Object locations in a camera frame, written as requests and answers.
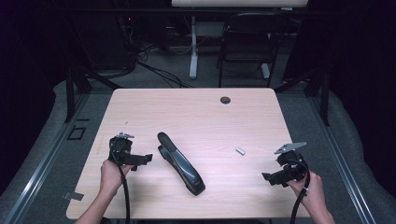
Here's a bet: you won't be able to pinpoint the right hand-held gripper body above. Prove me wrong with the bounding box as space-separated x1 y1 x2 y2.
273 141 310 183

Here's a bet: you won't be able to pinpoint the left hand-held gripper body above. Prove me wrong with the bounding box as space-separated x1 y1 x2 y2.
108 132 135 166

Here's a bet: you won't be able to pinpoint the black stapler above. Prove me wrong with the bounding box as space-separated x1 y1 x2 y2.
156 132 206 197

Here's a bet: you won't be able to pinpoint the person's left hand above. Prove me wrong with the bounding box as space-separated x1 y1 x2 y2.
99 159 135 197

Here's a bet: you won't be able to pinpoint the person's right hand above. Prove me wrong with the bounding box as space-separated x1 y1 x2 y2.
285 170 328 216

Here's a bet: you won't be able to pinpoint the grey tape piece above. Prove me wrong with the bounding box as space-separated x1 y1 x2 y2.
63 190 85 202

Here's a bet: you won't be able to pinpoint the dark equipment with red light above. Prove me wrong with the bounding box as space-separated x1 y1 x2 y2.
116 13 143 66

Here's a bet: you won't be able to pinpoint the white desk leg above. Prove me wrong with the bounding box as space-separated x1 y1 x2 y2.
189 15 200 80

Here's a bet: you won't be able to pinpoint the black folding chair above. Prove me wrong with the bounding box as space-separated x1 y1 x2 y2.
217 12 290 89

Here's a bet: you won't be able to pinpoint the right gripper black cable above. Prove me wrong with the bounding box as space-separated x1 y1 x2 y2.
289 159 312 224

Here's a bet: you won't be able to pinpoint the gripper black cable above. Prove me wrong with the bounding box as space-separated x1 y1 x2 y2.
108 146 131 224
289 159 312 224

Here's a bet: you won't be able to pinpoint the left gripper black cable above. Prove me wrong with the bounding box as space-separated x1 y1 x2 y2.
108 146 131 224

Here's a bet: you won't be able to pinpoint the metal floor rail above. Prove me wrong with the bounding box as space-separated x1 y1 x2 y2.
307 92 378 224
2 92 92 224

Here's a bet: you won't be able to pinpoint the black frame stand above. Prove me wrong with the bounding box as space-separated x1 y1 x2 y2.
64 64 123 124
274 66 332 127

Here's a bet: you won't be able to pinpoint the black floor cables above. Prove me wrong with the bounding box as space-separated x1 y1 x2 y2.
135 43 194 89

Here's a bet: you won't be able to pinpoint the black horizontal frame bar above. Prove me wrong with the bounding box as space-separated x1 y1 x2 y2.
46 7 328 16

